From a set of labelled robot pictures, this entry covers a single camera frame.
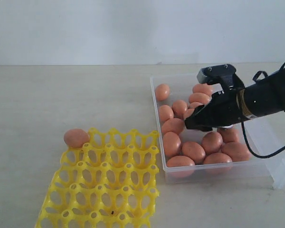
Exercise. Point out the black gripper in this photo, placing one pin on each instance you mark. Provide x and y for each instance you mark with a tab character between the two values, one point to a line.
237	103

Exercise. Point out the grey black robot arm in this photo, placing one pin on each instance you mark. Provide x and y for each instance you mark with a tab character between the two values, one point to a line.
277	79

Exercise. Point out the brown egg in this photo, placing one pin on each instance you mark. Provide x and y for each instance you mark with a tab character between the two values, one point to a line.
203	88
199	97
194	151
229	134
216	158
237	151
179	107
76	138
194	105
188	113
171	144
175	125
212	142
180	161
162	92

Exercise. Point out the clear plastic container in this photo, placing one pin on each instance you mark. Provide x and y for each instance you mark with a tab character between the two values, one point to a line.
260	135

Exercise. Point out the yellow plastic egg tray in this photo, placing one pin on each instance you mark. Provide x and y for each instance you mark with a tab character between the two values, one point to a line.
110	182

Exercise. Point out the brown egg left edge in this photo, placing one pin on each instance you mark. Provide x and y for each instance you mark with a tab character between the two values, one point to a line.
165	113

